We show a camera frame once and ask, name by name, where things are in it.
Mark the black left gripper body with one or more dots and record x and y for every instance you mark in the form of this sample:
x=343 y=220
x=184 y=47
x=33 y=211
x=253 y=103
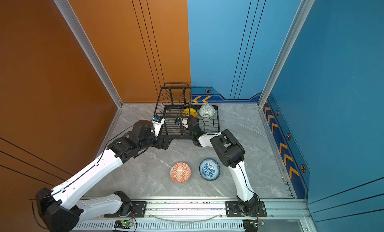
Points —
x=158 y=142

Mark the green circuit board right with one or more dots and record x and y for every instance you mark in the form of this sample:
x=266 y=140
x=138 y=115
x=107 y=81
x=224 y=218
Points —
x=252 y=225

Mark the black wire dish rack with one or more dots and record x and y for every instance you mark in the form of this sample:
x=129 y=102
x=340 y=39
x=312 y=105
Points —
x=173 y=99

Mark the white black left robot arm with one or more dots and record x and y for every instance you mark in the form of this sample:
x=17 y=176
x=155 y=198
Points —
x=62 y=207

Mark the aluminium corner post right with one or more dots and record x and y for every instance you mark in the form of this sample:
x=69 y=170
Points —
x=293 y=32

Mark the yellow bowl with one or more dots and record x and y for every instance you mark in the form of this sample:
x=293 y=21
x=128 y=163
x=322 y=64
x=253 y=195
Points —
x=190 y=112

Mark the grey-green patterned bowl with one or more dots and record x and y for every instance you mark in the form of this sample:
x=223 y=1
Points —
x=207 y=111

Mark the aluminium corner post left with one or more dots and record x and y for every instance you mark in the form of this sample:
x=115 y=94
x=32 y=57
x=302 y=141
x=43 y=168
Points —
x=75 y=26

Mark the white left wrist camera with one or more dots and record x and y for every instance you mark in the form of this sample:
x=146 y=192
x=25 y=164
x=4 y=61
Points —
x=158 y=123

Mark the blue white floral bowl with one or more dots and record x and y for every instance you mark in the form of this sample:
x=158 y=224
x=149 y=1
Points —
x=209 y=169

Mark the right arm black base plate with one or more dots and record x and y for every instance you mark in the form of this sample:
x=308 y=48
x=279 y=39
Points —
x=233 y=210

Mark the green circuit board left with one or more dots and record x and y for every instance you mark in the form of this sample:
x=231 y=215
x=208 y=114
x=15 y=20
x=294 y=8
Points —
x=123 y=225

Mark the green circuit board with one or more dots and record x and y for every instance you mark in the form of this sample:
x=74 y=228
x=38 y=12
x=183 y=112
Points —
x=123 y=225
x=252 y=225

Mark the aluminium corner post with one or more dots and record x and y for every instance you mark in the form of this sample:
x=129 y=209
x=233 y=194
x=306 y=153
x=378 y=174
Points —
x=293 y=32
x=75 y=26

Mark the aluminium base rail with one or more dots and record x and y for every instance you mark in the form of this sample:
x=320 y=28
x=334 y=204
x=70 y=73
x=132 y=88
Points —
x=207 y=215

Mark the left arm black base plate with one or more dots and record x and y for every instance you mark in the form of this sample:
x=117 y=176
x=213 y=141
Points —
x=135 y=209

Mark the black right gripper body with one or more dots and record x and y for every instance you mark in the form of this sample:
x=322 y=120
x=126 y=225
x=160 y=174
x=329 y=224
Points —
x=190 y=118

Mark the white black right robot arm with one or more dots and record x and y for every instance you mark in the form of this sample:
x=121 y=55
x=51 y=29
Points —
x=231 y=154

